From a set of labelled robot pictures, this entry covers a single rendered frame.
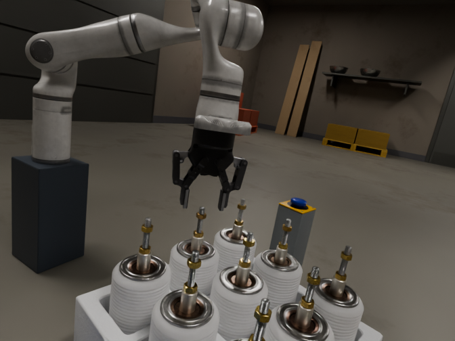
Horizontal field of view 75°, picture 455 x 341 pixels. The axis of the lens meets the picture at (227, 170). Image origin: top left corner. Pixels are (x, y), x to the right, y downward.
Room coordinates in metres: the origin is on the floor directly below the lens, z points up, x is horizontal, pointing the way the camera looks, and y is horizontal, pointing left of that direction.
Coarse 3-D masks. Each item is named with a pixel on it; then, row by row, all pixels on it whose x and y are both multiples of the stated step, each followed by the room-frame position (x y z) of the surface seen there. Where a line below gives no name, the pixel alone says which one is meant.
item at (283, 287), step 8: (256, 256) 0.55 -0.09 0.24; (256, 264) 0.52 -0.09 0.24; (264, 264) 0.51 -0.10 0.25; (256, 272) 0.52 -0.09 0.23; (264, 272) 0.50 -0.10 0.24; (272, 272) 0.50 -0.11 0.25; (280, 272) 0.50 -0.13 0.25; (288, 272) 0.50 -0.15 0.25; (296, 272) 0.51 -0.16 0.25; (264, 280) 0.50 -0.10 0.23; (272, 280) 0.49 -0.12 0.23; (280, 280) 0.49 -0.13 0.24; (288, 280) 0.49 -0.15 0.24; (296, 280) 0.50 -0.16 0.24; (272, 288) 0.49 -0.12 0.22; (280, 288) 0.49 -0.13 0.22; (288, 288) 0.49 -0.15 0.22; (296, 288) 0.51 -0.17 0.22; (272, 296) 0.49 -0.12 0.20; (280, 296) 0.49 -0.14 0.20; (288, 296) 0.50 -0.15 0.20; (296, 296) 0.52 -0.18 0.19; (272, 304) 0.49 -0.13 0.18
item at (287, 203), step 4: (288, 200) 0.75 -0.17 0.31; (280, 204) 0.71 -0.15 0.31; (284, 204) 0.71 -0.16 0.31; (288, 204) 0.71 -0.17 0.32; (292, 208) 0.68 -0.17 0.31; (296, 208) 0.69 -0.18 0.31; (300, 208) 0.69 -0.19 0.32; (304, 208) 0.70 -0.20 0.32; (308, 208) 0.70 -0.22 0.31; (312, 208) 0.71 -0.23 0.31; (300, 212) 0.67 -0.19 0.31; (304, 212) 0.67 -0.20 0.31
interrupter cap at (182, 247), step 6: (186, 240) 0.55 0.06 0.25; (180, 246) 0.52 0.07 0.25; (186, 246) 0.53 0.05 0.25; (204, 246) 0.54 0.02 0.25; (210, 246) 0.54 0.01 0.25; (180, 252) 0.50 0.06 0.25; (186, 252) 0.50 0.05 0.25; (204, 252) 0.52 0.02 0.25; (210, 252) 0.52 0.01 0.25; (204, 258) 0.49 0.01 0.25
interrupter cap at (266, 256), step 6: (264, 252) 0.55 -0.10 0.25; (270, 252) 0.56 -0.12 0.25; (264, 258) 0.53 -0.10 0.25; (270, 258) 0.54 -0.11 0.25; (288, 258) 0.55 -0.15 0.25; (294, 258) 0.55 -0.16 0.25; (270, 264) 0.51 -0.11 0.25; (276, 264) 0.52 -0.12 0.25; (282, 264) 0.53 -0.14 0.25; (288, 264) 0.53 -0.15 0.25; (294, 264) 0.53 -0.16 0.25; (282, 270) 0.50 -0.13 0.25; (288, 270) 0.50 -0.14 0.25; (294, 270) 0.51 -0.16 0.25
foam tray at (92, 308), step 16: (304, 288) 0.57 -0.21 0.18; (80, 304) 0.42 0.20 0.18; (96, 304) 0.42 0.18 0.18; (80, 320) 0.41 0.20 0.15; (96, 320) 0.39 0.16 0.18; (112, 320) 0.39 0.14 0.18; (80, 336) 0.41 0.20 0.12; (96, 336) 0.37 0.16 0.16; (112, 336) 0.36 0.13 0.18; (128, 336) 0.37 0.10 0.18; (144, 336) 0.37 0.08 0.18; (368, 336) 0.45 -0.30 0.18
